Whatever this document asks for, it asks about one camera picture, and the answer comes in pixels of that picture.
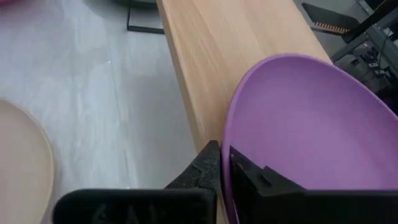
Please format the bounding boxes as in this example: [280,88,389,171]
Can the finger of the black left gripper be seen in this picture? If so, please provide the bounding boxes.
[300,2,360,35]

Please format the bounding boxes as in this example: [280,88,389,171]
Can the purple plate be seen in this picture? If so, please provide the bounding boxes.
[221,53,398,224]

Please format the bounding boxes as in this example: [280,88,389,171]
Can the light wooden shelf board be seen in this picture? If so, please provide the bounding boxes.
[155,0,332,224]

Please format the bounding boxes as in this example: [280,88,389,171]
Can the black metal shelf frame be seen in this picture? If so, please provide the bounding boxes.
[126,0,165,34]

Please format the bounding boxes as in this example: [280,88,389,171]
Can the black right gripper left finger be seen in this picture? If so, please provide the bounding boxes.
[52,139,222,224]

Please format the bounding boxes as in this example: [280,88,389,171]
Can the beige plate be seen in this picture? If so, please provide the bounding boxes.
[0,98,55,224]

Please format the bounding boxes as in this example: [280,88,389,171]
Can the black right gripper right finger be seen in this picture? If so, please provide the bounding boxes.
[229,145,398,224]

